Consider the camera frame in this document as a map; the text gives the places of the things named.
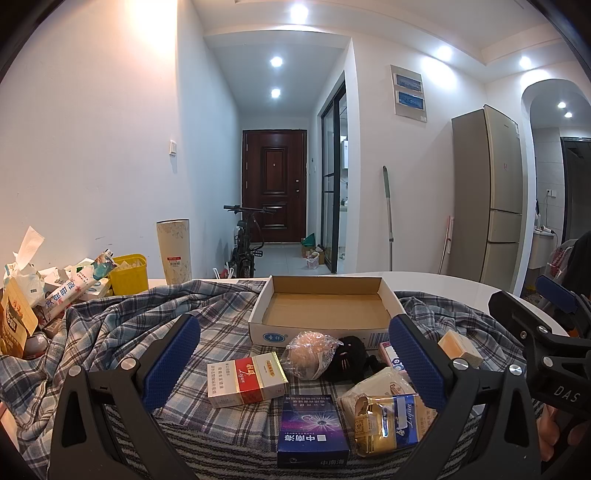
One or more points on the pile of small packets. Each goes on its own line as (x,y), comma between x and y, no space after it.
(69,290)

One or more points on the white washbasin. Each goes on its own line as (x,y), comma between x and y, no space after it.
(542,249)

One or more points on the person's right hand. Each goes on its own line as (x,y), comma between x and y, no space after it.
(550,429)

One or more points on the red white cigarette pack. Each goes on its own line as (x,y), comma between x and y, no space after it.
(244,378)

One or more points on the black bicycle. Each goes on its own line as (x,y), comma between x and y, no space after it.
(244,254)

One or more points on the cardboard box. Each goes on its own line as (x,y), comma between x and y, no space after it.
(323,314)

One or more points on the dark red entrance door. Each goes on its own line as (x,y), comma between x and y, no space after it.
(274,184)

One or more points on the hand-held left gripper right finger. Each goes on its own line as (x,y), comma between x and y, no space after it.
(415,360)

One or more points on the white crumpled tissue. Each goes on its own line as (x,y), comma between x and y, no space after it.
(27,249)

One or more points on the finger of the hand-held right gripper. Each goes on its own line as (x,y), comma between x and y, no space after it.
(531,323)
(556,293)

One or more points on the grey electrical panel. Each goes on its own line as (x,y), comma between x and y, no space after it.
(408,92)

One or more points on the green bag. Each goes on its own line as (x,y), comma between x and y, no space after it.
(308,240)

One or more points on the tan small box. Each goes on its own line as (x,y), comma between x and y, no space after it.
(457,348)

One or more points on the beige refrigerator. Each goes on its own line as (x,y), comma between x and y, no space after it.
(489,198)

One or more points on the brown snack bag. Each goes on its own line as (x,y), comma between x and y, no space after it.
(16,318)

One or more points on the yellow plastic bin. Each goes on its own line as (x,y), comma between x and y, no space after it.
(129,277)

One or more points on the dark blue cigarette pack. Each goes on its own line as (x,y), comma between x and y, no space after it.
(314,434)

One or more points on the blue plaid shirt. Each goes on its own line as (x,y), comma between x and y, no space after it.
(115,323)

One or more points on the dark jacket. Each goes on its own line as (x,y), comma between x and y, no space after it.
(581,267)

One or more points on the plastic-wrapped bun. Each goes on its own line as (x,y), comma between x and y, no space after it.
(307,353)

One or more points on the small cardboard carton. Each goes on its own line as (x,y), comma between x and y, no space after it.
(321,254)

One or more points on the cream cylindrical tube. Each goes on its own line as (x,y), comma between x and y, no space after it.
(174,249)

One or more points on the grey striped cloth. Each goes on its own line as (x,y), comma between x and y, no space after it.
(231,443)

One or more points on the black plush toy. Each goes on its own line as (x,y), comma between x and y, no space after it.
(348,357)

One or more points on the pink card box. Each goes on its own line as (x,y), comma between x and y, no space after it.
(388,353)

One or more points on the dark bathroom door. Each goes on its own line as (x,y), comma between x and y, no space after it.
(577,184)

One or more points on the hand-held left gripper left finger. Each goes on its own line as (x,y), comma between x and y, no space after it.
(171,360)

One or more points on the gold blue snack packet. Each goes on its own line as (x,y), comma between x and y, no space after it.
(392,424)

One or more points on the white plastic bag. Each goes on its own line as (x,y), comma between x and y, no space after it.
(312,263)

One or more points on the black framed glass door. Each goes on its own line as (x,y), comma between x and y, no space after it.
(333,184)

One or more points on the white tissue packet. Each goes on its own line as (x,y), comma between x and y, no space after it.
(369,387)

